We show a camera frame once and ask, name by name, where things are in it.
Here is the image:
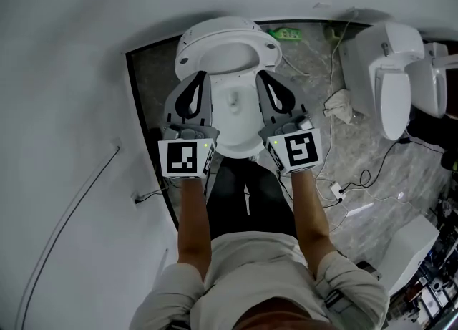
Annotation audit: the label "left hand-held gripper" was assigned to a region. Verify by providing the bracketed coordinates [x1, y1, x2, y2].
[157, 71, 220, 180]

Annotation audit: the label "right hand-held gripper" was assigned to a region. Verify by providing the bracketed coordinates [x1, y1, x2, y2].
[255, 69, 323, 177]

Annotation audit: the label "white toilet with seat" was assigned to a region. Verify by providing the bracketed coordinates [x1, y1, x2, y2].
[174, 29, 283, 81]

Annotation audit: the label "person's left forearm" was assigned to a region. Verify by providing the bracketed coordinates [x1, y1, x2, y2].
[177, 177, 213, 279]

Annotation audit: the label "person's right forearm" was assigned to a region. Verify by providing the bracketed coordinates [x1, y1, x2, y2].
[290, 169, 337, 278]

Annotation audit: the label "white toilet lid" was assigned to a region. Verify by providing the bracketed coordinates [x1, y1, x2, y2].
[178, 16, 262, 72]

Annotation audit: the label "white toilet with chrome lever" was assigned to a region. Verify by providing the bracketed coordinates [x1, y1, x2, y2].
[339, 22, 426, 142]

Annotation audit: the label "white crumpled cloth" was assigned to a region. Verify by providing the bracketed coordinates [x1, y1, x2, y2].
[323, 88, 354, 125]

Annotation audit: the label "green bottle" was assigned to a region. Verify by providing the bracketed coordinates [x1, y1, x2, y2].
[268, 27, 302, 41]

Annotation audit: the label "white power strip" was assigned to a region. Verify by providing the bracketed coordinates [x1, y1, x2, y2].
[329, 182, 347, 201]

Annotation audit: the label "person's black trousers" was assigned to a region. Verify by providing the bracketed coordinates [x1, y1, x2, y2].
[206, 158, 298, 242]

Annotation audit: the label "person's white shirt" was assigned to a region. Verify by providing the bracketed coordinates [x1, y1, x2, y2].
[130, 231, 390, 330]

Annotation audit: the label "large white box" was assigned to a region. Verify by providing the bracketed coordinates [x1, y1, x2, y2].
[384, 213, 440, 297]

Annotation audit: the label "person's head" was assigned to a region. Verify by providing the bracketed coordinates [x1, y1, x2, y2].
[234, 298, 333, 330]

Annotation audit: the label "white hose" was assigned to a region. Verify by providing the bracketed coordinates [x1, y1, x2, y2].
[282, 54, 312, 78]

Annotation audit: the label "thin white cable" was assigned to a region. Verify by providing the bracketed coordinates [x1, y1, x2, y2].
[314, 9, 359, 208]

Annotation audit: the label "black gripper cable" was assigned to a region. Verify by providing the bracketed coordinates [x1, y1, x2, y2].
[275, 169, 293, 197]

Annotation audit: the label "black wall plug cable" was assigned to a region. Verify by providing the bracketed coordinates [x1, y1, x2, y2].
[134, 187, 172, 205]

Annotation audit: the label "black looped cable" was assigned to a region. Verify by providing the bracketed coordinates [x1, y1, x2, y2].
[323, 137, 444, 208]

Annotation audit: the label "thin grey wall cable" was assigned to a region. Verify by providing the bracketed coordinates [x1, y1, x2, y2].
[14, 145, 122, 330]

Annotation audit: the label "grey shoulder strap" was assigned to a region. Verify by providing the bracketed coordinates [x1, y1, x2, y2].
[316, 278, 357, 317]

